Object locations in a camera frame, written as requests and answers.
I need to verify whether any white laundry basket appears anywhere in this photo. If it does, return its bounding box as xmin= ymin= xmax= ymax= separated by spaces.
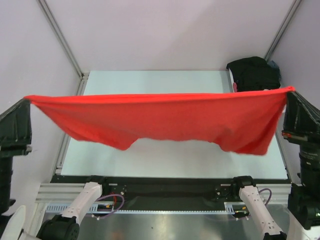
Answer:
xmin=228 ymin=69 xmax=235 ymax=92

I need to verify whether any black tank top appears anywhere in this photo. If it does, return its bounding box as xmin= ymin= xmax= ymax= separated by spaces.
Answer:
xmin=226 ymin=56 xmax=281 ymax=92

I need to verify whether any purple cable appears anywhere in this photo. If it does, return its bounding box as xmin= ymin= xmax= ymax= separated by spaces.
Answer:
xmin=236 ymin=187 xmax=273 ymax=221
xmin=96 ymin=194 xmax=126 ymax=221

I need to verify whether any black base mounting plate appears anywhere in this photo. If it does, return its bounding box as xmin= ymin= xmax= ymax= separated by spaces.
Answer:
xmin=50 ymin=175 xmax=290 ymax=212

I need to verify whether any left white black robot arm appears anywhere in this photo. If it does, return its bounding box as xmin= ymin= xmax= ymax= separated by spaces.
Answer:
xmin=0 ymin=99 xmax=111 ymax=240

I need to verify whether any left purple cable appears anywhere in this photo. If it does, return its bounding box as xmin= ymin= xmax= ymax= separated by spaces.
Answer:
xmin=96 ymin=194 xmax=126 ymax=221

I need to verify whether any pink garment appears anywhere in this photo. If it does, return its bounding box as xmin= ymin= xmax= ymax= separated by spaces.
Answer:
xmin=232 ymin=82 xmax=238 ymax=93

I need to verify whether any red tank top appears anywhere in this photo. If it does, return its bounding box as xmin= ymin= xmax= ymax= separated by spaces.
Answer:
xmin=27 ymin=86 xmax=294 ymax=156

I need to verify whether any blue denim garment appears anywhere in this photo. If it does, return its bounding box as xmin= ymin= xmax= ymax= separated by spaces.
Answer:
xmin=267 ymin=60 xmax=282 ymax=81

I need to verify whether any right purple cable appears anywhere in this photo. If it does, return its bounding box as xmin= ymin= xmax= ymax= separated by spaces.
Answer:
xmin=236 ymin=187 xmax=273 ymax=221

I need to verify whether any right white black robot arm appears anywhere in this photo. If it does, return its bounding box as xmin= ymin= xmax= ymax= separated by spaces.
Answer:
xmin=230 ymin=91 xmax=320 ymax=240

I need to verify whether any grey slotted cable duct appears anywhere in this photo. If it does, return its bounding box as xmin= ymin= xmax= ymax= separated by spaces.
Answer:
xmin=46 ymin=201 xmax=251 ymax=215

